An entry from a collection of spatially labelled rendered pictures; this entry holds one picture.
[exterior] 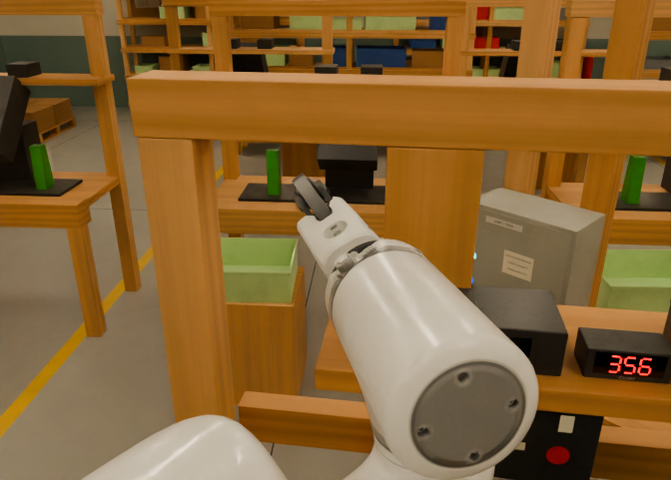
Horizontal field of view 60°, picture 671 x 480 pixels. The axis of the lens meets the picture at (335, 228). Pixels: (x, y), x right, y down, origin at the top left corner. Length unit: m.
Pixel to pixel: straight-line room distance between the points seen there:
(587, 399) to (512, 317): 0.15
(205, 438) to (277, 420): 0.99
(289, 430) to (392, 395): 0.98
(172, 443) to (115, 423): 3.06
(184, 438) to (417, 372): 0.11
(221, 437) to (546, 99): 0.69
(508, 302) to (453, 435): 0.64
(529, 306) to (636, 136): 0.29
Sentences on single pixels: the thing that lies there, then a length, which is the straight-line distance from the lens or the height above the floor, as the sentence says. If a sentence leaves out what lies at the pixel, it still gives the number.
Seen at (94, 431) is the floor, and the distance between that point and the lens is 3.32.
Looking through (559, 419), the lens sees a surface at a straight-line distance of 0.96.
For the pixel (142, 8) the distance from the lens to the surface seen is 11.22.
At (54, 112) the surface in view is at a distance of 9.74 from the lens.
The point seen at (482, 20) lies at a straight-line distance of 9.92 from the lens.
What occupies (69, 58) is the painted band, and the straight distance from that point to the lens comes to 11.91.
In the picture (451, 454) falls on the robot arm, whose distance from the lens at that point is 0.32.
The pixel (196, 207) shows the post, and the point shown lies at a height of 1.74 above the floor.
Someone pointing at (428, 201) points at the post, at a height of 1.77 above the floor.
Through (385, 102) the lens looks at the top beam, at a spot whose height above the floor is 1.91.
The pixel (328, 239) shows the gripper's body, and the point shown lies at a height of 1.89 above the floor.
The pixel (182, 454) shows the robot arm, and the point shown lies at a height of 1.89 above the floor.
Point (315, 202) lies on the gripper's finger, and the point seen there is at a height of 1.90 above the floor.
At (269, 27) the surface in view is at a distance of 7.57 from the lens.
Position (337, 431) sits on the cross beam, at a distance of 1.24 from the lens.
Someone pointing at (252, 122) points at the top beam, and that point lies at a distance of 0.88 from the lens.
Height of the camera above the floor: 2.07
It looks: 23 degrees down
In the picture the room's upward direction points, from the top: straight up
